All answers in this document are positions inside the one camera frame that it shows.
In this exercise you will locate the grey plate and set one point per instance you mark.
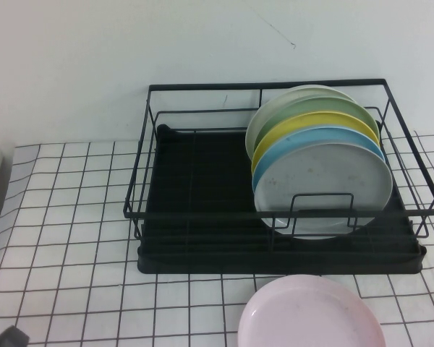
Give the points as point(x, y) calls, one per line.
point(327, 173)

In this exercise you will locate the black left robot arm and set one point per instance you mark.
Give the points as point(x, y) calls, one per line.
point(7, 338)

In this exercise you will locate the blue plate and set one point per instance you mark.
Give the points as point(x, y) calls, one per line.
point(291, 142)

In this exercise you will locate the pale white-green plate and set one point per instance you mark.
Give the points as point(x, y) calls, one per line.
point(269, 112)

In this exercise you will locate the green plate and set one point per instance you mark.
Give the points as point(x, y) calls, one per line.
point(309, 107)

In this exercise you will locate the yellow plate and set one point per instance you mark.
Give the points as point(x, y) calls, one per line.
point(327, 121)

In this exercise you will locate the pink plate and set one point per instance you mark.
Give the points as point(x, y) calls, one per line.
point(304, 314)

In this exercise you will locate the black plastic drip tray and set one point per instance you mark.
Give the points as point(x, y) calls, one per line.
point(202, 173)

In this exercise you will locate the white black-grid tablecloth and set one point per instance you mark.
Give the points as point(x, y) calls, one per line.
point(76, 224)

